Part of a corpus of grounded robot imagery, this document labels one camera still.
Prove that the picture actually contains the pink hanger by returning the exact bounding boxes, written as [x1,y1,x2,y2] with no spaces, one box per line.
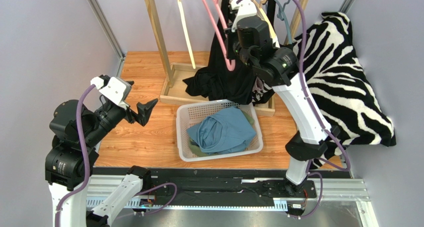
[198,0,236,72]

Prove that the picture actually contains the cream hanger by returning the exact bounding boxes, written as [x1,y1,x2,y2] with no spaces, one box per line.
[177,0,196,69]

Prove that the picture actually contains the black tank top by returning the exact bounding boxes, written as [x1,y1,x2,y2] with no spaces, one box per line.
[182,0,276,106]

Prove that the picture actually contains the blue tank top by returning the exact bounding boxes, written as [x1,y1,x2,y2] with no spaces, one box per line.
[187,107,256,154]

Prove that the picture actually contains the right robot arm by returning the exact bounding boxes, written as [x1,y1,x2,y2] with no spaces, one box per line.
[225,16,340,196]

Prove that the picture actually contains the beige wooden hanger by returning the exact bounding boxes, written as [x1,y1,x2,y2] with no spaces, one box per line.
[252,0,280,48]

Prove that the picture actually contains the grey blue hanger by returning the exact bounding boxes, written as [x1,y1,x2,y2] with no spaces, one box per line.
[274,0,293,45]

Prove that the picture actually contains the striped tank top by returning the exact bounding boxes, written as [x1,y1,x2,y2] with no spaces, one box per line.
[252,77,274,105]

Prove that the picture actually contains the wooden clothes rack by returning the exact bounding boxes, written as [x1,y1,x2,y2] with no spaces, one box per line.
[144,0,309,116]

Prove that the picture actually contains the white plastic basket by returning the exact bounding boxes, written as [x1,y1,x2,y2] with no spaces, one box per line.
[176,100,264,162]

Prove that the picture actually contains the zebra print blanket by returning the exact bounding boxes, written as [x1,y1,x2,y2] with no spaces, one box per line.
[304,12,396,148]

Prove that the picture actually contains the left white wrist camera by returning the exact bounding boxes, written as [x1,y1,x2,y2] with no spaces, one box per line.
[91,75,132,110]

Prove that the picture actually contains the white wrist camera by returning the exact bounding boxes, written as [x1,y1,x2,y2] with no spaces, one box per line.
[91,75,132,110]
[230,0,257,32]

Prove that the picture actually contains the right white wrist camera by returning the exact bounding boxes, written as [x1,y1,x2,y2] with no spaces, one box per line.
[230,0,257,32]

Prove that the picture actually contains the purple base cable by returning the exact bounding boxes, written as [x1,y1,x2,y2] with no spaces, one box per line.
[134,182,179,215]

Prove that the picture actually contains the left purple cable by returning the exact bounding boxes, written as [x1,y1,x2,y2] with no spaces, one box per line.
[54,84,99,227]

